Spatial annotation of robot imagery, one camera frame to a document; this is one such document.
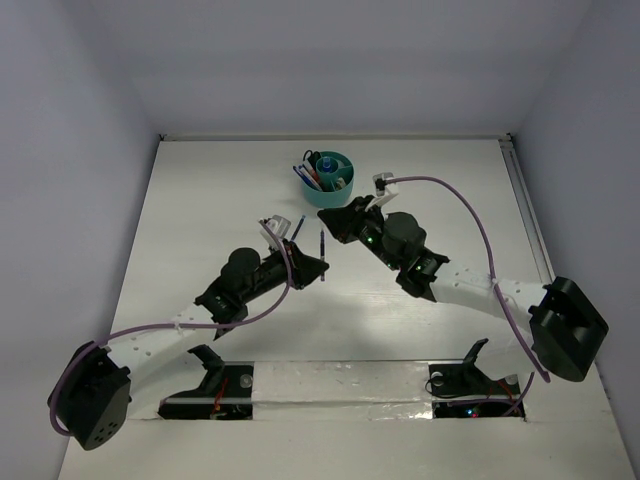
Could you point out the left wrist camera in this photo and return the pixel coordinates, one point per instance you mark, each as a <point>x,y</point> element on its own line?
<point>274,230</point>

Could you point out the blue ballpoint pen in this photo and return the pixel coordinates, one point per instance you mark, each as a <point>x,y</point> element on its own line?
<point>303,174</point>

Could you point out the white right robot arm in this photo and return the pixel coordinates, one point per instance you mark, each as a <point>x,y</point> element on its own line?
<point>558,328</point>

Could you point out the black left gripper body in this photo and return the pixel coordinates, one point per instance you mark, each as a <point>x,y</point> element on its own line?
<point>273,271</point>

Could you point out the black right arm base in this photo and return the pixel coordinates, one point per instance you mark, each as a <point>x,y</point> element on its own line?
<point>460,390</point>

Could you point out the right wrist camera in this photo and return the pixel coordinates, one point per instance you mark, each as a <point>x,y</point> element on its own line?
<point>386,189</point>

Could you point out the purple dark gel pen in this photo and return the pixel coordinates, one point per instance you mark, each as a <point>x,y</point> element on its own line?
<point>322,248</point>

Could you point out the blue gel pen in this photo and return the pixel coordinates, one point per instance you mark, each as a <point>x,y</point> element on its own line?
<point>298,228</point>

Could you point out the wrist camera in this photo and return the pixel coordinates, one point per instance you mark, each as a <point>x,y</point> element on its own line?
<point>274,230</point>
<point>386,189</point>

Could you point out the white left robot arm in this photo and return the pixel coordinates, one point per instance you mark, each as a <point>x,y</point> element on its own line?
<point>94,392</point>

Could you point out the teal round desk organizer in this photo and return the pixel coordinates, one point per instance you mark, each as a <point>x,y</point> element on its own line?
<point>329,197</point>

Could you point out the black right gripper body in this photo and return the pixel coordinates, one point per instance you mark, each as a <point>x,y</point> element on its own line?
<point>369,229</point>

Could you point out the clear blue-capped marker pen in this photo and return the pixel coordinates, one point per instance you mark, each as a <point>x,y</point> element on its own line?
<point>326,164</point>

